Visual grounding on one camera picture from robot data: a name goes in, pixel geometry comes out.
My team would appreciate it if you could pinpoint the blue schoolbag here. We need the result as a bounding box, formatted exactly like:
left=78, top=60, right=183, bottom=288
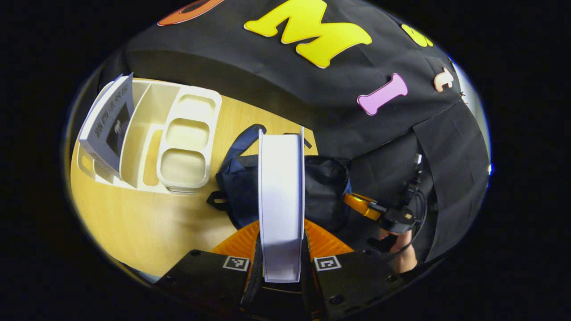
left=207, top=124, right=353, bottom=232

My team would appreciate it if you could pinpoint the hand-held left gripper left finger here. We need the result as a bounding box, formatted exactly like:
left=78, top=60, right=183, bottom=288
left=154, top=220, right=265, bottom=319

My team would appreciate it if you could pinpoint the white bookshelf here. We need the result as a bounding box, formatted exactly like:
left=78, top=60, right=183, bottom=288
left=77, top=78, right=223, bottom=195

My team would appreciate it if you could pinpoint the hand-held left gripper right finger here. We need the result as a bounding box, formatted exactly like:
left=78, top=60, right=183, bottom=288
left=300, top=218, right=406, bottom=321

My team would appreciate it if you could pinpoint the grey cover book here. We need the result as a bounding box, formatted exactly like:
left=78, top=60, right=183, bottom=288
left=258, top=126, right=306, bottom=284

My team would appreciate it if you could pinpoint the black backdrop cloth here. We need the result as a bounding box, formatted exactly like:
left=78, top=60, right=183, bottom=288
left=96, top=0, right=491, bottom=263

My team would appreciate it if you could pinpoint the pale blue cover book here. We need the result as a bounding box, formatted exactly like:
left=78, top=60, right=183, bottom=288
left=78, top=73, right=135, bottom=175

